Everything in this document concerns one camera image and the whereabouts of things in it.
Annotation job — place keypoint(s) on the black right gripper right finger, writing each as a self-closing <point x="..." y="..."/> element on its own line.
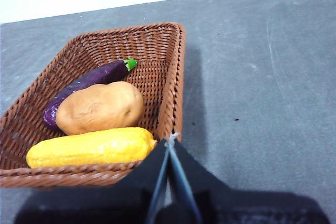
<point x="249" y="208"/>

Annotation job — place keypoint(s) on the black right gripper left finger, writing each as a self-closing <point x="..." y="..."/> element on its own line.
<point x="105" y="205"/>

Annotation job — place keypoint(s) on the yellow corn cob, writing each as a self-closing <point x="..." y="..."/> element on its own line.
<point x="89" y="148"/>

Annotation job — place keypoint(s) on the brown potato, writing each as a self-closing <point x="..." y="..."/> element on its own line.
<point x="99" y="108"/>

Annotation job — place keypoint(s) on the purple eggplant with green stem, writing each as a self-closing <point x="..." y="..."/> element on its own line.
<point x="97" y="75"/>

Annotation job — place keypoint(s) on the brown wicker basket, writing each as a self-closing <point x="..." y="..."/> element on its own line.
<point x="157" y="85"/>

